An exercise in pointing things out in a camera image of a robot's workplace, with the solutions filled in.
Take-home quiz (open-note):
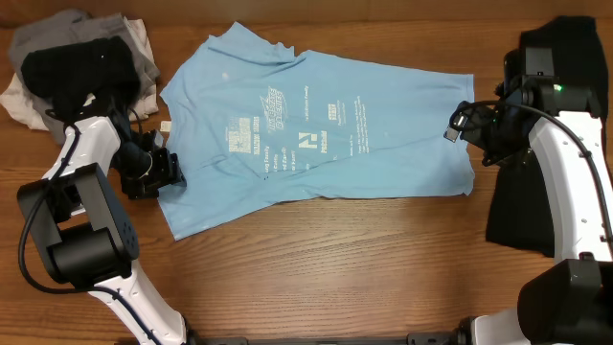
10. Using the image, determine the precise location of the white folded garment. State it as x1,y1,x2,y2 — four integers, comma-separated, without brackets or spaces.
0,17,160,131

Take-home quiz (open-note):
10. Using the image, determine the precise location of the grey folded garment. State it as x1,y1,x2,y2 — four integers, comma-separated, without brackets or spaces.
7,7,162,147

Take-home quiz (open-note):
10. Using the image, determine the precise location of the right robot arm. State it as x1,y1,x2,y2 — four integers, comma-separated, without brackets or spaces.
443,47,612,345

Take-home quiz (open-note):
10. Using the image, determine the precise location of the black garment at right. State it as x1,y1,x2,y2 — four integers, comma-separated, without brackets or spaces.
486,16,609,258

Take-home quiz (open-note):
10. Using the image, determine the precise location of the light blue t-shirt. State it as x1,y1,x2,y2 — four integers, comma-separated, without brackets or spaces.
159,23,474,240

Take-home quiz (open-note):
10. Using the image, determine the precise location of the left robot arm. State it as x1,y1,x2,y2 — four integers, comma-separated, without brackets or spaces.
17,103,194,345

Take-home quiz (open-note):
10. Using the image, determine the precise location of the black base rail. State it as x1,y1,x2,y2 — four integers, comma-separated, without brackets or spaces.
187,332,458,345

